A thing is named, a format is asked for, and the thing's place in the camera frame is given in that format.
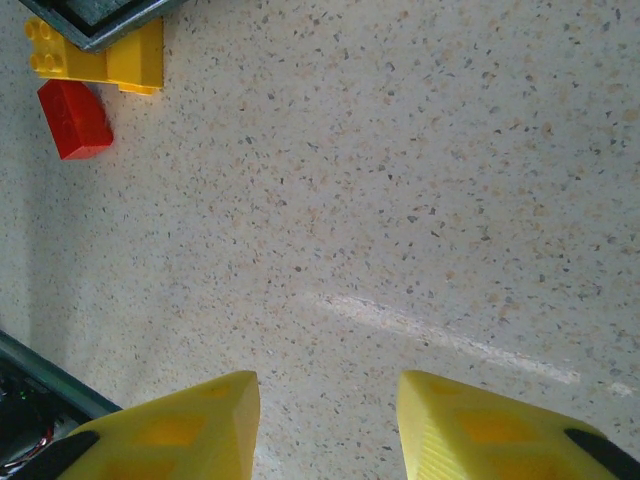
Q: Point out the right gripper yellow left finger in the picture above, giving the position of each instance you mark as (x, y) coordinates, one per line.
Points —
(190, 435)

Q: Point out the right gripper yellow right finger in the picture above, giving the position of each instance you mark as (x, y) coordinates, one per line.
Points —
(490, 440)

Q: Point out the blue table edge strip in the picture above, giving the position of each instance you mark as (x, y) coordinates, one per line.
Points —
(50, 376)

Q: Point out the red lego brick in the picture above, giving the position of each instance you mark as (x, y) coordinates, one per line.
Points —
(75, 120)

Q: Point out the small yellow lego brick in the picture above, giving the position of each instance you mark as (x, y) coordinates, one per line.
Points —
(47, 50)

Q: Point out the black plastic container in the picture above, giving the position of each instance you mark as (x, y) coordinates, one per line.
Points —
(100, 12)

